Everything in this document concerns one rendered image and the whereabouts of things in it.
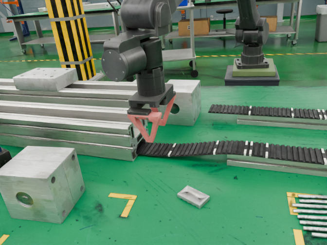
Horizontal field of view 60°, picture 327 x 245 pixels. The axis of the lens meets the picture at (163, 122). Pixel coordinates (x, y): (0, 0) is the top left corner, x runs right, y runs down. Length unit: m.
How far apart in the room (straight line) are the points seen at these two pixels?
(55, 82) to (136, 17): 0.44
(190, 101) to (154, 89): 0.19
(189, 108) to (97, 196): 0.33
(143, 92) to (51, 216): 0.28
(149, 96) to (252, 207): 0.28
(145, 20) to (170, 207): 0.33
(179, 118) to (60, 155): 0.35
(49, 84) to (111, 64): 0.44
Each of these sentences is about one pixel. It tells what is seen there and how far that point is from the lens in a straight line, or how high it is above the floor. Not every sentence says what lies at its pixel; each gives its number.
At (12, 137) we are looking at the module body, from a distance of 0.82.
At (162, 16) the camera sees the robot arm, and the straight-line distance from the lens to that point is 0.53.
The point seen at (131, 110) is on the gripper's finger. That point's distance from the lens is 0.57.
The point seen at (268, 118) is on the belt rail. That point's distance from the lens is 0.76.
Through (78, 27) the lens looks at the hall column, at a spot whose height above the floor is 0.72.
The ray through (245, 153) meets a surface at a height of 0.82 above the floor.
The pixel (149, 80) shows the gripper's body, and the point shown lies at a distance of 0.56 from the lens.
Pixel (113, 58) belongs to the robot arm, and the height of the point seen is 1.02.
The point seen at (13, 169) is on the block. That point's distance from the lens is 0.53.
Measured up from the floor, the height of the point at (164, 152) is 0.79.
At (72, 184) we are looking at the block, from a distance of 0.54.
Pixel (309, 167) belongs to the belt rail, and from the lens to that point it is 0.61.
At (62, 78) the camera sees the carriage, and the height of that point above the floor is 0.89.
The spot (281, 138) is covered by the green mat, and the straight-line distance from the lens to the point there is 0.72.
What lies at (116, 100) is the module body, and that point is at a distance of 0.81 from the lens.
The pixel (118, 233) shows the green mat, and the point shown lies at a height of 0.78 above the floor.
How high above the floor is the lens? 1.13
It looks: 26 degrees down
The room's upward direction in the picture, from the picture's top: 6 degrees counter-clockwise
